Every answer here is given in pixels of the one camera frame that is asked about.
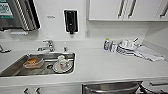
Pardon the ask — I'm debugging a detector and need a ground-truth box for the stainless steel dishwasher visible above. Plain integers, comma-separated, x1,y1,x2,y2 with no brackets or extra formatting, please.
81,80,145,94

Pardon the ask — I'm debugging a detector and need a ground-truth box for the white drawer stack beside dishwasher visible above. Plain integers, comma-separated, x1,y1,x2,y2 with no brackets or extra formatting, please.
142,79,168,94

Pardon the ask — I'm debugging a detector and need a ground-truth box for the white dish cloth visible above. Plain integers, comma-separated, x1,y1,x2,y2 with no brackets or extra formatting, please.
134,45,166,63

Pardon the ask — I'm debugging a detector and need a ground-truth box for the small bottle with blue label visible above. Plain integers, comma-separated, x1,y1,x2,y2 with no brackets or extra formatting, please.
102,37,111,52

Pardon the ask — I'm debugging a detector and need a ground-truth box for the white mug on plate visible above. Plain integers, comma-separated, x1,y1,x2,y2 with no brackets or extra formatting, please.
52,54,73,74

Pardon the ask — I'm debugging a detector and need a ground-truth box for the black soap dispenser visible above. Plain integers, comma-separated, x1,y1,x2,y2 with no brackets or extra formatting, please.
63,8,79,36

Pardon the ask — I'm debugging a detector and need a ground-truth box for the chrome sink faucet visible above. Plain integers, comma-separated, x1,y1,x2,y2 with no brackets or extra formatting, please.
36,39,56,53

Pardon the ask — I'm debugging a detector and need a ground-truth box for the stainless steel sink basin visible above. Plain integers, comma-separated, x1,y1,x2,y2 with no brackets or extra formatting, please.
0,51,77,79

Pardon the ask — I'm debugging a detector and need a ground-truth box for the clear container with orange food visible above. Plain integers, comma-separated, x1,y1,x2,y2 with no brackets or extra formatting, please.
22,56,45,70

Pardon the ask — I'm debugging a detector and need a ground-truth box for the steel paper towel dispenser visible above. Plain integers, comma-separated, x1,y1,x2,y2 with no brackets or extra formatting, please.
0,0,42,32

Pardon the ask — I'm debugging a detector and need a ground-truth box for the white wall outlet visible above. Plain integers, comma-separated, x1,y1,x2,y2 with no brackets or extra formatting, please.
84,28,91,39

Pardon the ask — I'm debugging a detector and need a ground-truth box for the white wide wall cabinet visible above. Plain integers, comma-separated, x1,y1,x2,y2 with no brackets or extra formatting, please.
86,0,168,23

